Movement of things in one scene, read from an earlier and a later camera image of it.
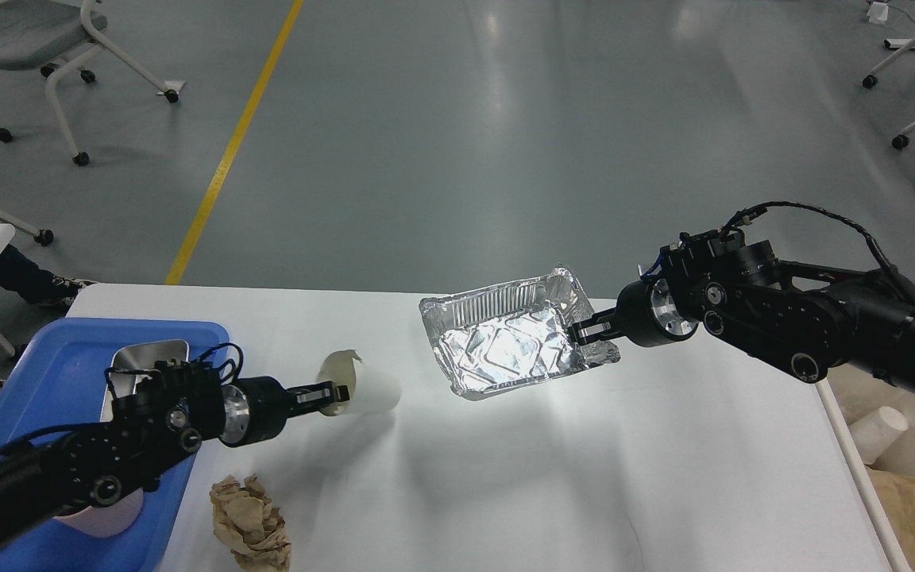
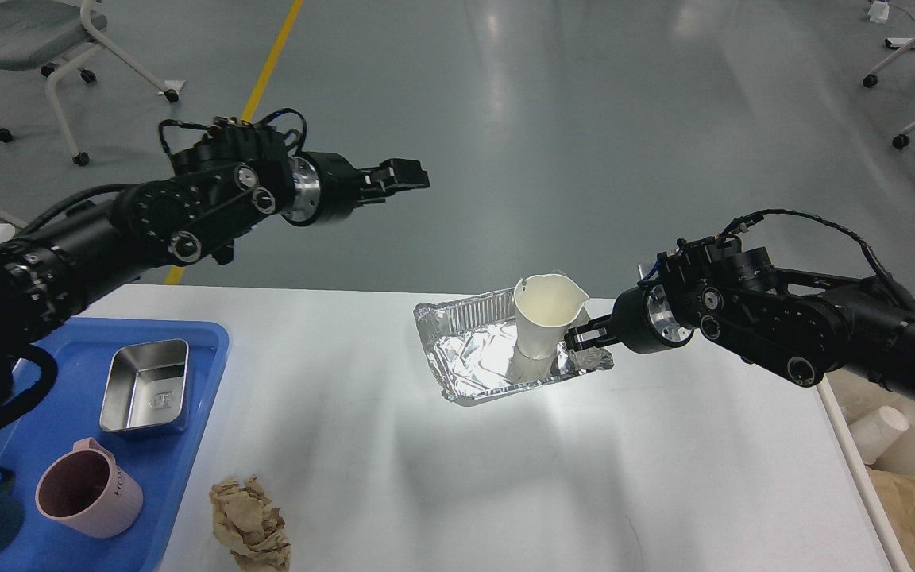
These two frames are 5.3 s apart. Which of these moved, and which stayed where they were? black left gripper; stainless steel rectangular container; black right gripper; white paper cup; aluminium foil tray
Moved: black left gripper; white paper cup
Stayed: aluminium foil tray; stainless steel rectangular container; black right gripper
